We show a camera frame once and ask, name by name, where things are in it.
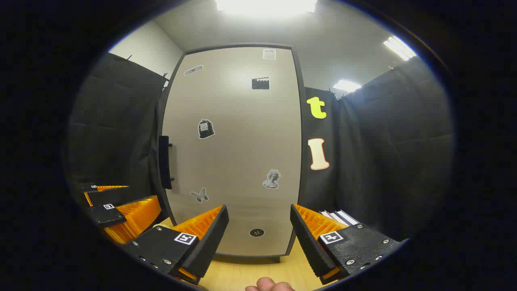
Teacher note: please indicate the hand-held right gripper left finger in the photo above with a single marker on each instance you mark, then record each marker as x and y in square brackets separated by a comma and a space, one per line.
[210, 242]

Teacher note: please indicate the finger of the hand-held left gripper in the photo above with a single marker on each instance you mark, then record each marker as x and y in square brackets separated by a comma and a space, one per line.
[107, 215]
[88, 187]

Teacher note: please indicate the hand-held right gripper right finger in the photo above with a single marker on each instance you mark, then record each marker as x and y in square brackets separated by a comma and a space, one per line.
[309, 242]

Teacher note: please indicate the beige cabinet door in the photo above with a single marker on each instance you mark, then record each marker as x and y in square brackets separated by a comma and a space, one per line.
[242, 153]

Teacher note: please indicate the maroon hardcover book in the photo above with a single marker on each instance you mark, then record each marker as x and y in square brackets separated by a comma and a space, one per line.
[325, 214]

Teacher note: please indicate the grey hardcover book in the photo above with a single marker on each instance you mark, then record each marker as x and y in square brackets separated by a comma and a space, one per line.
[336, 217]

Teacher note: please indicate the dark blue hardcover book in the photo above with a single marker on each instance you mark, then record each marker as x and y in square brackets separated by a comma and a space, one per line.
[348, 217]

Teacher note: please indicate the black backdrop cloth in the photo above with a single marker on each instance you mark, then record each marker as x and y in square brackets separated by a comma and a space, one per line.
[113, 121]

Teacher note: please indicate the small ceiling light panel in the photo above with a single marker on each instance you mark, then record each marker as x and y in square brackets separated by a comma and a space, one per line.
[346, 85]

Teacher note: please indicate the long ceiling light strip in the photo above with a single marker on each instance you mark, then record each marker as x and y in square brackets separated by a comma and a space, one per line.
[399, 47]

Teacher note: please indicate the large ceiling light panel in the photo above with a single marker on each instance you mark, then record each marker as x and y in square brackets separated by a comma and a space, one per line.
[264, 6]

